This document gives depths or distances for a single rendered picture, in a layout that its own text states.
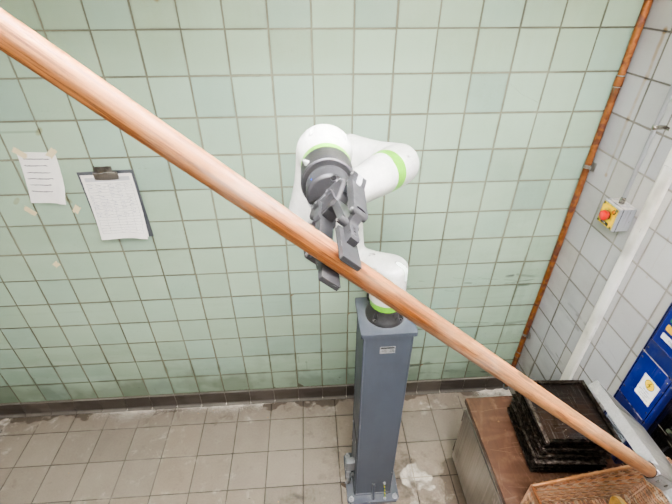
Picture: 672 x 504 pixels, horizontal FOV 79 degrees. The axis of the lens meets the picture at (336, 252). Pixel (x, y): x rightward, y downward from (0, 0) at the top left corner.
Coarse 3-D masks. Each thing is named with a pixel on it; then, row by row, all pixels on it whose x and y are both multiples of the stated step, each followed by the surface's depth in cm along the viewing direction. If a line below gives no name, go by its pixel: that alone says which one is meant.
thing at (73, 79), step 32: (0, 32) 33; (32, 32) 35; (32, 64) 35; (64, 64) 35; (96, 96) 37; (128, 128) 38; (160, 128) 39; (192, 160) 41; (224, 192) 43; (256, 192) 44; (288, 224) 46; (320, 256) 48; (384, 288) 52; (416, 320) 56; (480, 352) 61; (512, 384) 65; (576, 416) 73; (608, 448) 79
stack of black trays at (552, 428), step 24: (552, 384) 174; (576, 384) 174; (528, 408) 166; (576, 408) 164; (600, 408) 163; (528, 432) 165; (552, 432) 156; (576, 432) 156; (528, 456) 166; (552, 456) 156; (576, 456) 156; (600, 456) 156
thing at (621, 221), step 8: (608, 200) 162; (616, 200) 162; (608, 208) 161; (616, 208) 157; (624, 208) 156; (632, 208) 156; (616, 216) 157; (624, 216) 157; (632, 216) 157; (608, 224) 162; (616, 224) 159; (624, 224) 159
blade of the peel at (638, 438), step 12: (600, 384) 114; (600, 396) 112; (612, 396) 119; (612, 408) 108; (624, 408) 124; (624, 420) 105; (624, 432) 103; (636, 432) 116; (636, 444) 100; (648, 444) 117; (648, 456) 97; (660, 456) 117
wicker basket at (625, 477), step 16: (560, 480) 145; (576, 480) 145; (592, 480) 147; (608, 480) 148; (624, 480) 149; (640, 480) 150; (528, 496) 149; (544, 496) 151; (560, 496) 153; (576, 496) 153; (592, 496) 154; (608, 496) 156; (624, 496) 155; (640, 496) 149; (656, 496) 144
